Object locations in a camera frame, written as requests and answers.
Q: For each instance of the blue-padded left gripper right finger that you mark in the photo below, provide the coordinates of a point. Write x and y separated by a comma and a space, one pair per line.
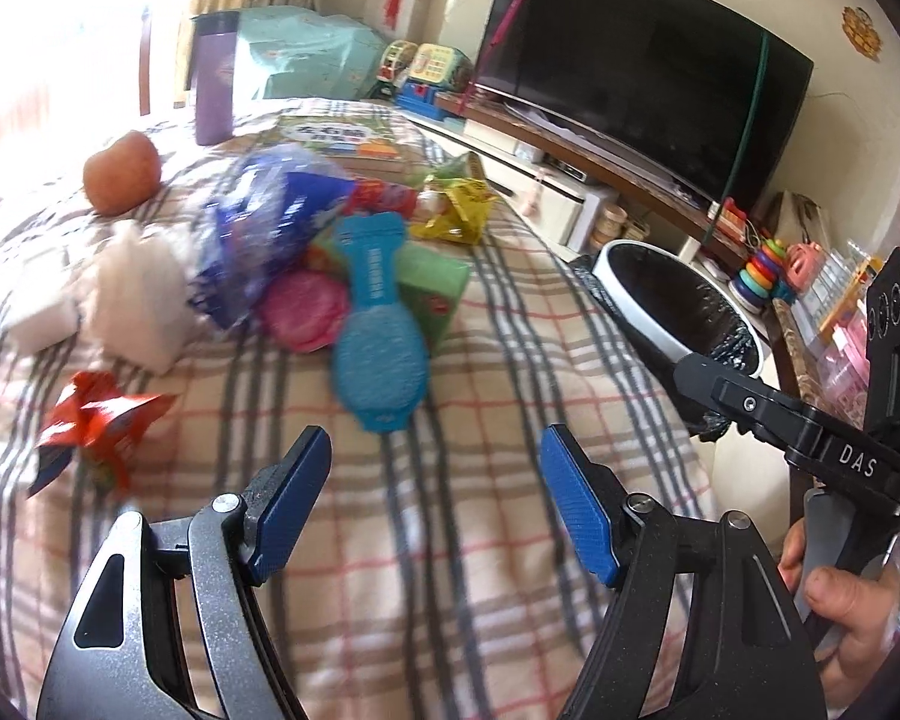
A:
746, 654

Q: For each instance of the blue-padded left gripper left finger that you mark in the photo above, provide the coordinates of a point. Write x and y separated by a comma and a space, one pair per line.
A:
120, 652

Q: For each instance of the white plastic bag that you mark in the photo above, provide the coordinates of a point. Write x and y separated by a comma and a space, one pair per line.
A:
124, 288

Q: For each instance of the blue plastic bag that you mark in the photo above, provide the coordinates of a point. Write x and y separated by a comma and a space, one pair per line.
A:
260, 225

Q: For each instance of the yellow snack wrapper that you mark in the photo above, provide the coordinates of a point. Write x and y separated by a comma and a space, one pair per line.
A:
463, 207

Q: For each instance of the white round trash bin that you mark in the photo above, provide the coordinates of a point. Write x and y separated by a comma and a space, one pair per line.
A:
667, 310

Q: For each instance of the person's right hand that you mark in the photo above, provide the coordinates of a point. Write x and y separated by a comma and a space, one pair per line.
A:
866, 609

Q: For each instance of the clear plastic storage boxes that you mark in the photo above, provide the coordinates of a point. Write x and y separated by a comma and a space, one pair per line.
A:
831, 314

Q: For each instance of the plaid blanket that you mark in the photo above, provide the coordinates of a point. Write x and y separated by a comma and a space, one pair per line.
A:
235, 483

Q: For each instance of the white TV cabinet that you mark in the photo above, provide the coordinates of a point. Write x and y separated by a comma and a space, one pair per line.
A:
691, 222

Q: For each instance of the blue toy hairbrush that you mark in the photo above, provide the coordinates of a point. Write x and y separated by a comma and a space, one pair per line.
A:
380, 367

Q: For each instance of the black flat television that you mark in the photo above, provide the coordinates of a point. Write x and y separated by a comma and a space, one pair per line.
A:
695, 88

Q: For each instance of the orange apple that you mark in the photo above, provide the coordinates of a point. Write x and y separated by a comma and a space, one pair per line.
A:
123, 176

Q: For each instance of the green carton box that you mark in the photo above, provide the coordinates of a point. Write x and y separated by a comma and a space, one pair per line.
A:
431, 284

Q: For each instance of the green snack wrapper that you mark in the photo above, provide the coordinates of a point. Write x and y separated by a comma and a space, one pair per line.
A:
467, 165

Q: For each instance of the red snack tube wrapper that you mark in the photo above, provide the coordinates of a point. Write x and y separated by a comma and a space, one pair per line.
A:
371, 197

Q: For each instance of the green children's book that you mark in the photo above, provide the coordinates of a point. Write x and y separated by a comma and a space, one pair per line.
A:
347, 138

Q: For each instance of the toy cash register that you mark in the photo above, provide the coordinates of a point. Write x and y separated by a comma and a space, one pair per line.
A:
411, 75

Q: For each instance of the teal fabric bundle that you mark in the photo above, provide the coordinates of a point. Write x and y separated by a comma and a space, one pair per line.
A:
290, 52

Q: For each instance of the purple thermos cup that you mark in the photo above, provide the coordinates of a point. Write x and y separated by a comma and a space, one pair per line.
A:
215, 43

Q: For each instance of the rainbow ring stacker toy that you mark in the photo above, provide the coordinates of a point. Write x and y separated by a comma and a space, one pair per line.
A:
761, 279

